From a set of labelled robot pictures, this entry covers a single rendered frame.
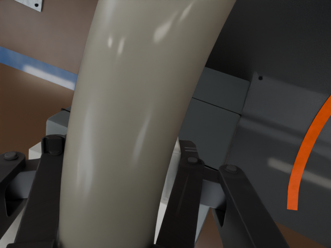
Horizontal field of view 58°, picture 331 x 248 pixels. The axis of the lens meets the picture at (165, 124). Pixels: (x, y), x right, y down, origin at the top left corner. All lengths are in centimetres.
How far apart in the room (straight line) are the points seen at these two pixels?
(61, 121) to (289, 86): 93
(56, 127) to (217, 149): 37
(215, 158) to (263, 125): 72
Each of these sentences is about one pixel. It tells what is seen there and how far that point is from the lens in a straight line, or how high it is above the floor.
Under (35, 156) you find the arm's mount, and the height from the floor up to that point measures 86.
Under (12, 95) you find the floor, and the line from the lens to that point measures 198.
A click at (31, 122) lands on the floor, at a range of 196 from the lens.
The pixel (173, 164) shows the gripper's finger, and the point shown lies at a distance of 15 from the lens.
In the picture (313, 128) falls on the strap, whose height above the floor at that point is 2.
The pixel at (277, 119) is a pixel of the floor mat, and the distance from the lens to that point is 136.
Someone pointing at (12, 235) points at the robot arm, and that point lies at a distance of 55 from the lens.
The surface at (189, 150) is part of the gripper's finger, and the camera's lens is 17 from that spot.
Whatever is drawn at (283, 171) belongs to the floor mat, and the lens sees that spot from 148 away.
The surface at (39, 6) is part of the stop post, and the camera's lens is 168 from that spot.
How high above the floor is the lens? 128
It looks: 60 degrees down
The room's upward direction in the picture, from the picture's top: 139 degrees counter-clockwise
